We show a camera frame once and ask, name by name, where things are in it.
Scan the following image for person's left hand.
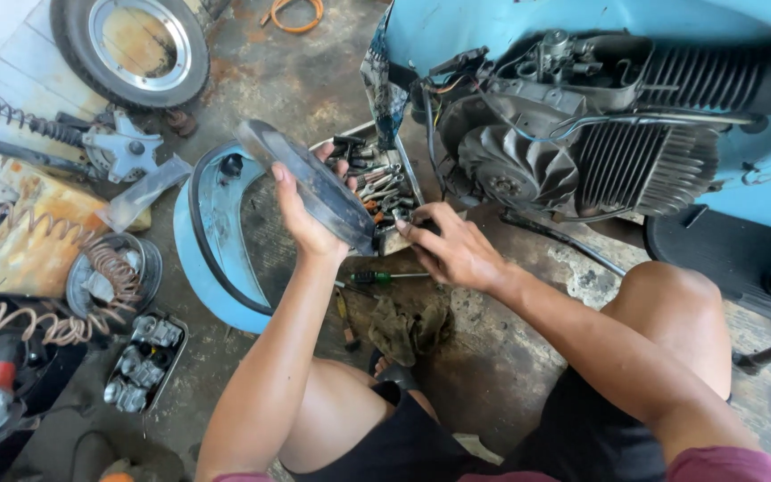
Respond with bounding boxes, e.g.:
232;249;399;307
270;142;358;263

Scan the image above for person's right hand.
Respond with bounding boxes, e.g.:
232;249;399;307
395;201;515;297

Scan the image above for black plastic engine cover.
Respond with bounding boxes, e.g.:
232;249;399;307
234;119;377;257

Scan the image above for metal tray of tools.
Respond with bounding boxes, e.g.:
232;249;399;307
308;120;427;258

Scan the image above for dirty olive rag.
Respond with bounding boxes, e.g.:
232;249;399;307
367;295;456;368

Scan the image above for black sandal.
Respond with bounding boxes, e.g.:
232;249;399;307
367;348;421;394

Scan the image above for patterned blue cloth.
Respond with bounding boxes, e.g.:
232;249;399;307
359;5;413;152

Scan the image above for grey scooter engine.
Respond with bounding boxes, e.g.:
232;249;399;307
411;29;764;223

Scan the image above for person's left leg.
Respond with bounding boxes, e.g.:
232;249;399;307
277;357;441;476

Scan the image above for person's leg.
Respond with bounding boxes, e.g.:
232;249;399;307
277;357;441;476
598;260;734;403

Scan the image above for light blue scooter side panel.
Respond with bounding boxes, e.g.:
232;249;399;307
172;139;281;336

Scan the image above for black shorts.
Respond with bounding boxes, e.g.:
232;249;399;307
286;365;669;482

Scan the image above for person's right leg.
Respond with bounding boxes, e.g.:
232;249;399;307
598;260;734;403

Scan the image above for rusty metal part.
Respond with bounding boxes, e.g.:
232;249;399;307
164;108;198;139

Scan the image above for clear plastic strip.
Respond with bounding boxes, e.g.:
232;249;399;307
95;154;194;234

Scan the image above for tray of carburetor parts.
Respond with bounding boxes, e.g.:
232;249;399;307
102;311;190;415

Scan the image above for front fork with spring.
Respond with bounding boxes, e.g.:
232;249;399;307
0;70;166;186

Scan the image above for round metal bowl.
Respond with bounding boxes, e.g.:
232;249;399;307
65;232;164;320

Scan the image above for maroon shirt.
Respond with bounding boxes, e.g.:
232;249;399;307
211;446;771;482

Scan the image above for worn yellow wooden board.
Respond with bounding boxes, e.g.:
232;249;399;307
0;159;153;324

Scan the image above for scooter tyre with silver rim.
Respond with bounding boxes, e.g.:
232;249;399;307
49;0;211;112

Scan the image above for green handled screwdriver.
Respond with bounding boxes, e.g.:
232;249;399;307
350;270;433;285

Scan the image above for black cable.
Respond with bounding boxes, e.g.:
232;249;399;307
498;209;628;278

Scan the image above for orange hose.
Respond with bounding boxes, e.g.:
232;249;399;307
259;0;325;35

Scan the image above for coiled brown air hose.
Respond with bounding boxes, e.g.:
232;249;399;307
0;193;147;347

